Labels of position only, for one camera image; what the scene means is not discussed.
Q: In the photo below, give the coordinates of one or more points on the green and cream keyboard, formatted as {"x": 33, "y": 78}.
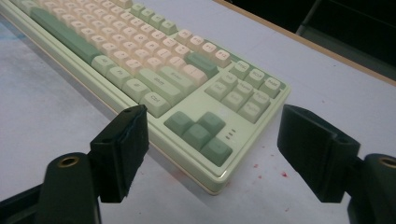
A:
{"x": 162, "y": 84}

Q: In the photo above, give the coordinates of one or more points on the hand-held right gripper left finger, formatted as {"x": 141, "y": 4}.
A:
{"x": 120, "y": 155}

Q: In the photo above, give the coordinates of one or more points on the metal desk frame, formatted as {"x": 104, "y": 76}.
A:
{"x": 342, "y": 46}

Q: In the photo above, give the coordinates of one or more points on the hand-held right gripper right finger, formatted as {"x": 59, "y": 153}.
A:
{"x": 314, "y": 152}

